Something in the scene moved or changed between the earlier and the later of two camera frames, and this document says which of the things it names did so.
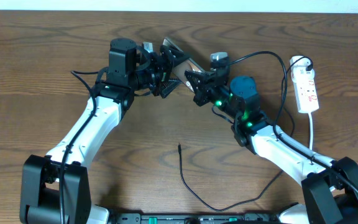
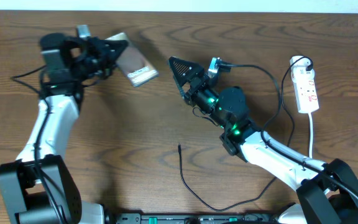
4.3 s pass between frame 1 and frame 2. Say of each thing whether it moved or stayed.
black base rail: stayed
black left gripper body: moved
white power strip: stayed
